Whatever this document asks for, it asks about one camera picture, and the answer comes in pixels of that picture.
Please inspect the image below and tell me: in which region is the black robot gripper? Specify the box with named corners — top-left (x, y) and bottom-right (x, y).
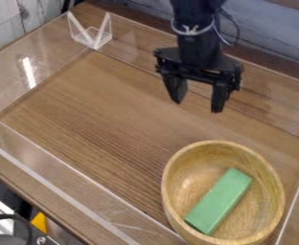
top-left (153, 31), bottom-right (242, 113)

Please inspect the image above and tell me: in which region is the green rectangular block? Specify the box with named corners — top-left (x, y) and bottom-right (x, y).
top-left (184, 168), bottom-right (252, 235)

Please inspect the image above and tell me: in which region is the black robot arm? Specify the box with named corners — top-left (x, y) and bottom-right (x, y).
top-left (153, 0), bottom-right (242, 113)

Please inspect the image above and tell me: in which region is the brown wooden bowl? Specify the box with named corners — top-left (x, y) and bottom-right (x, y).
top-left (161, 140), bottom-right (284, 245)

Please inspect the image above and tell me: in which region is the yellow black device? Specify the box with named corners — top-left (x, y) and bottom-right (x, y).
top-left (12, 212), bottom-right (59, 245)

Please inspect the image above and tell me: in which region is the black cable lower left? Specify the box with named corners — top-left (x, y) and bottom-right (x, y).
top-left (0, 213), bottom-right (34, 245)

